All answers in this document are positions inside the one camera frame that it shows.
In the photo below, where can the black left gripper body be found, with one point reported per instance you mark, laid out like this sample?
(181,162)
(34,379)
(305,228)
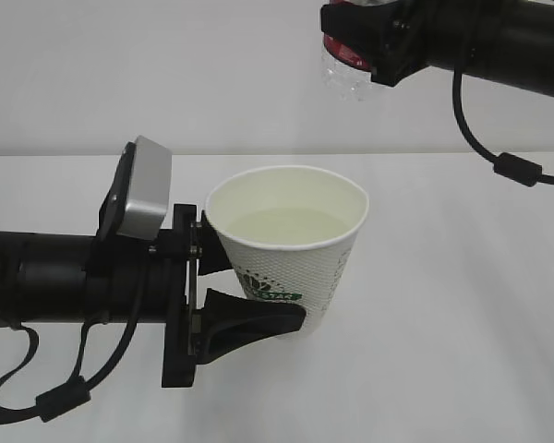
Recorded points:
(176,249)

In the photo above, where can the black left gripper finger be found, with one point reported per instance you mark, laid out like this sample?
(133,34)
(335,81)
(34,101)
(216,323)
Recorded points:
(212,257)
(226,323)

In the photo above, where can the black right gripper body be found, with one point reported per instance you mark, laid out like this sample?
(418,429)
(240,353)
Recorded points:
(412,35)

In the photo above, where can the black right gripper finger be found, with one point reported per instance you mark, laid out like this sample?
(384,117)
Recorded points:
(354,32)

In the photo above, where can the clear plastic water bottle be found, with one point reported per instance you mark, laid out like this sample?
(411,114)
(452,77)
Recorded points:
(347,73)

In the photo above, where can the white paper coffee cup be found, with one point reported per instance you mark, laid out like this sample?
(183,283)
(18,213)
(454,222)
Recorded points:
(288,232)

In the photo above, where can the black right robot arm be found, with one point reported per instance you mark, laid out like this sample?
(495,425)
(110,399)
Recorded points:
(507,42)

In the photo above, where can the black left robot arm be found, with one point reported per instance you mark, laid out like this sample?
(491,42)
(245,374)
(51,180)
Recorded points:
(70,278)

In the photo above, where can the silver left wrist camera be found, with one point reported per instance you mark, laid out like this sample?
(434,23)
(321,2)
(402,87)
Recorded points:
(147,196)

